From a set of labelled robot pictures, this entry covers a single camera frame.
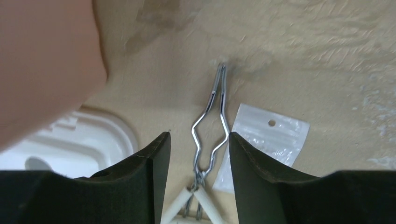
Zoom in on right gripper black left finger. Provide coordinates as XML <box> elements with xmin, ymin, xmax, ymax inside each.
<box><xmin>0</xmin><ymin>132</ymin><xmax>171</xmax><ymax>224</ymax></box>

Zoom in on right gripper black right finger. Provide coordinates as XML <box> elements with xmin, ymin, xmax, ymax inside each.
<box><xmin>229</xmin><ymin>132</ymin><xmax>396</xmax><ymax>224</ymax></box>

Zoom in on small white sachet packet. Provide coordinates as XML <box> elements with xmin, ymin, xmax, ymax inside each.
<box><xmin>212</xmin><ymin>103</ymin><xmax>311</xmax><ymax>195</ymax></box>

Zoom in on metal crucible tongs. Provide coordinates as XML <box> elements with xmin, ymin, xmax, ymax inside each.
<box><xmin>182</xmin><ymin>63</ymin><xmax>230</xmax><ymax>221</ymax></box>

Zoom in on white plastic bin lid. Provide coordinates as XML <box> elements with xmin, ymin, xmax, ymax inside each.
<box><xmin>0</xmin><ymin>108</ymin><xmax>139</xmax><ymax>178</ymax></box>

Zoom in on pink plastic bin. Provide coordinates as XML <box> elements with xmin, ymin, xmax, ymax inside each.
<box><xmin>0</xmin><ymin>0</ymin><xmax>107</xmax><ymax>150</ymax></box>

